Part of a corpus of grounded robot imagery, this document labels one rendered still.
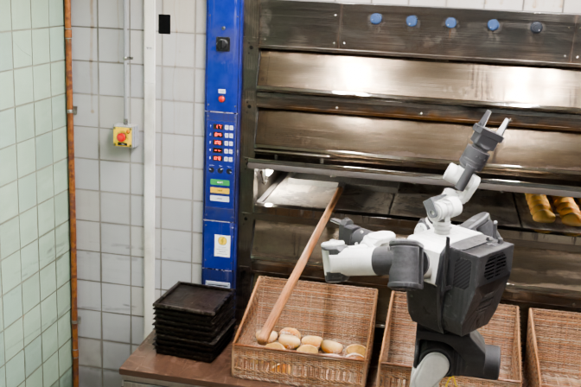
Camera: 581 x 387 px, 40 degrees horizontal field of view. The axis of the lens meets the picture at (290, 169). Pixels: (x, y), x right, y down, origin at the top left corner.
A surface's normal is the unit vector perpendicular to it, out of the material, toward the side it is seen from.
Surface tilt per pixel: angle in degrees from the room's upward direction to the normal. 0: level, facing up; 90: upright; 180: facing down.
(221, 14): 90
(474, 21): 90
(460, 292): 90
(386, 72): 70
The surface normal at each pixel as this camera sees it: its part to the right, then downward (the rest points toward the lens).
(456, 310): -0.72, 0.13
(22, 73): 0.98, 0.09
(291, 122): -0.18, -0.12
